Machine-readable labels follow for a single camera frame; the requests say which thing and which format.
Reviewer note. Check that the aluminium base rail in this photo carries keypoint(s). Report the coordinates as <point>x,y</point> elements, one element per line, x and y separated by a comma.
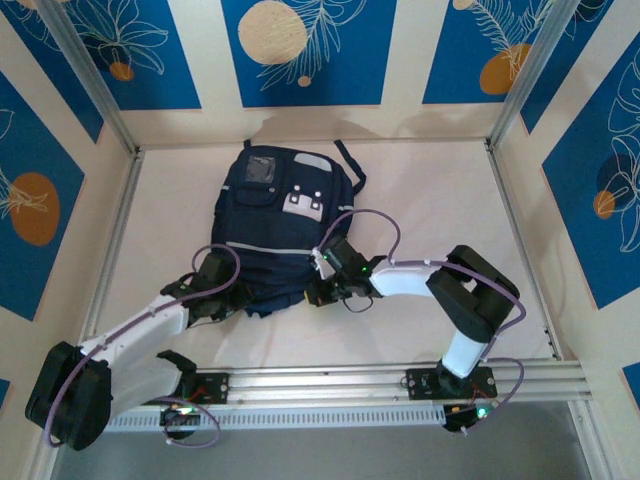
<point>310,385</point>

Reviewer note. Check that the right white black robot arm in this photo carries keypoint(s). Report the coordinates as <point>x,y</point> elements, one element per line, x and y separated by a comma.
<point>405,280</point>

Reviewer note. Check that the navy blue backpack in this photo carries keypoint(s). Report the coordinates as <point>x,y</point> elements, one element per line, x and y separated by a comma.
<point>270,225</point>

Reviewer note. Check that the aluminium table side rail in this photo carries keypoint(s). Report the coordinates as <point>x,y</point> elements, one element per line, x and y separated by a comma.
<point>507,200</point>
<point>122,215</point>

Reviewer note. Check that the aluminium frame post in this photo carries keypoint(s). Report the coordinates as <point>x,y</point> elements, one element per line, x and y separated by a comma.
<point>532,70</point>
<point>87,70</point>

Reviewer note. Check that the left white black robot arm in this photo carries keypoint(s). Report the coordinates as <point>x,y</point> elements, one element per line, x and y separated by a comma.
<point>145,325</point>

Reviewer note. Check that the black controller box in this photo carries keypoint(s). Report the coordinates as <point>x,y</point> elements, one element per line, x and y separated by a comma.
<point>175,417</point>
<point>457,417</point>

